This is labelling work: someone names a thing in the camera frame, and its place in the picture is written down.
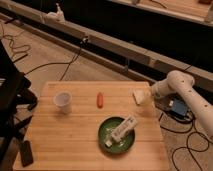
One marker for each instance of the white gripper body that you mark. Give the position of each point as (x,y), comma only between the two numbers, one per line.
(155,91)

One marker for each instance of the white sponge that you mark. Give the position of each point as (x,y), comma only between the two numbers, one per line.
(140,96)

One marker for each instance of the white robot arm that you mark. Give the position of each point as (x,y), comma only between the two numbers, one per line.
(182,84)

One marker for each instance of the blue power box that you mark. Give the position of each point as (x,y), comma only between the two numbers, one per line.
(178,108)

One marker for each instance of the white remote controller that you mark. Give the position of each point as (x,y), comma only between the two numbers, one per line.
(121,131)

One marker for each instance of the orange sausage toy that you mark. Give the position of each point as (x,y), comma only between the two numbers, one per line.
(100,100)

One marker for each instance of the green plate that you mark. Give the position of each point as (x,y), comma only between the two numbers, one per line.
(104,131)

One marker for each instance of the white plastic cup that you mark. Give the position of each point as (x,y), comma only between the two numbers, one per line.
(63,101)

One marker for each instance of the white object on ledge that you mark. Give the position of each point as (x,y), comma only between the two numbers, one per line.
(58,15)

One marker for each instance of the black chair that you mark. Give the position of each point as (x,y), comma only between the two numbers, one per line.
(14,91)

